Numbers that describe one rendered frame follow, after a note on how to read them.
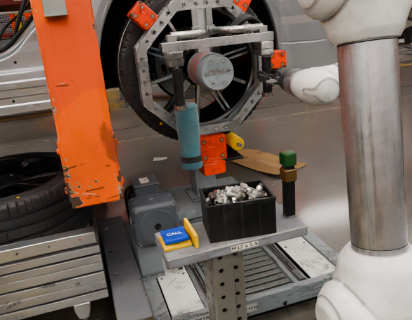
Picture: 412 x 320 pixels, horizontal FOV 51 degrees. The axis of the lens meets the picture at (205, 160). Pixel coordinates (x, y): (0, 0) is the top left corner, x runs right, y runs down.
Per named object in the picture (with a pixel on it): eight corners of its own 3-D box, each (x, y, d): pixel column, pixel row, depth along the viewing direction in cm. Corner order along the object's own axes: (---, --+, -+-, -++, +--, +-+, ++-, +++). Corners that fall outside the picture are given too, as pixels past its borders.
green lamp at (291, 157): (291, 161, 132) (290, 148, 130) (297, 165, 128) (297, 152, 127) (279, 164, 131) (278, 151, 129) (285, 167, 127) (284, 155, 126)
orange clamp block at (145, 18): (155, 16, 169) (136, 0, 165) (159, 16, 162) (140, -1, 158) (144, 31, 169) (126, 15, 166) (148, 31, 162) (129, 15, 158)
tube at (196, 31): (200, 36, 170) (197, 7, 166) (216, 38, 152) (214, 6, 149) (156, 40, 165) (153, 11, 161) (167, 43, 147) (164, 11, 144)
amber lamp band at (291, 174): (291, 176, 133) (291, 164, 132) (297, 181, 130) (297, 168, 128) (279, 179, 132) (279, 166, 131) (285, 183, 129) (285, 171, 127)
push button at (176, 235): (183, 232, 129) (182, 225, 128) (189, 243, 123) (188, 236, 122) (160, 237, 127) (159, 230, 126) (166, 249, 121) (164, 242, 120)
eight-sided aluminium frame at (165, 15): (263, 120, 195) (258, -8, 178) (270, 124, 189) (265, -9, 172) (145, 141, 181) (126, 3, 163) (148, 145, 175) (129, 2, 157)
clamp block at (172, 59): (178, 63, 156) (176, 48, 155) (184, 66, 148) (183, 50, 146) (164, 65, 155) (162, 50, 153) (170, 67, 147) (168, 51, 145)
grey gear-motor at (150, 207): (164, 228, 212) (155, 162, 200) (186, 274, 174) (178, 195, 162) (127, 237, 207) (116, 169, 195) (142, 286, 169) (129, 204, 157)
